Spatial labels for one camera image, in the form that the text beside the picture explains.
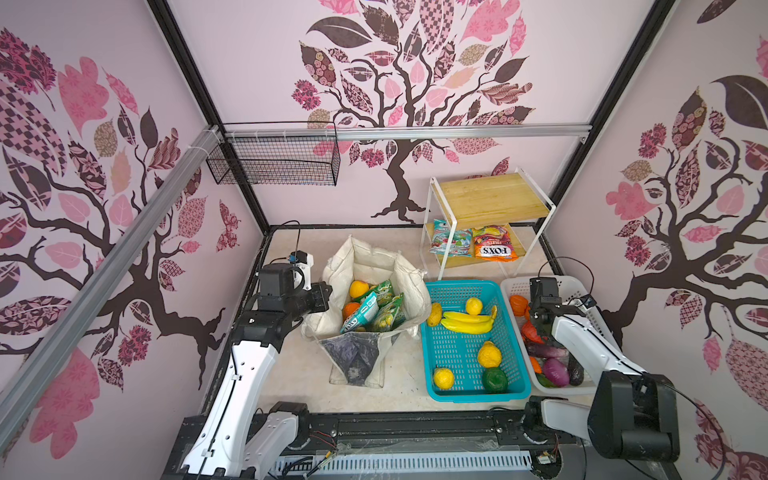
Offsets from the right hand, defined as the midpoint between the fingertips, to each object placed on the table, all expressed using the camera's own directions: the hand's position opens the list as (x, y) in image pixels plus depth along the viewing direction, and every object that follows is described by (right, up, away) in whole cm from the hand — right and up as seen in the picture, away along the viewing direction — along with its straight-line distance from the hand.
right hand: (553, 314), depth 86 cm
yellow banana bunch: (-25, -3, +4) cm, 25 cm away
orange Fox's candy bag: (-16, +21, +4) cm, 27 cm away
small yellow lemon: (-22, +1, +6) cm, 23 cm away
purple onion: (-4, -14, -9) cm, 17 cm away
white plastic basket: (+9, +6, +6) cm, 12 cm away
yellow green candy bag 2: (-48, +2, -10) cm, 49 cm away
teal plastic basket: (-24, -11, +1) cm, 26 cm away
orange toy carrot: (-8, -13, -5) cm, 16 cm away
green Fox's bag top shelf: (-55, +3, -10) cm, 56 cm away
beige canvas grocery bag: (-56, -9, -11) cm, 58 cm away
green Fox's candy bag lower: (-32, +21, -7) cm, 39 cm away
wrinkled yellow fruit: (-35, -1, +4) cm, 35 cm away
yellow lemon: (-34, -15, -8) cm, 39 cm away
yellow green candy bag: (-50, +6, +6) cm, 51 cm away
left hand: (-63, +8, -11) cm, 65 cm away
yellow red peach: (-59, +7, +8) cm, 60 cm away
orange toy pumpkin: (-9, +2, +2) cm, 9 cm away
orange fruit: (-60, +2, -1) cm, 60 cm away
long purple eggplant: (-6, -9, -7) cm, 13 cm away
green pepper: (-20, -16, -8) cm, 27 cm away
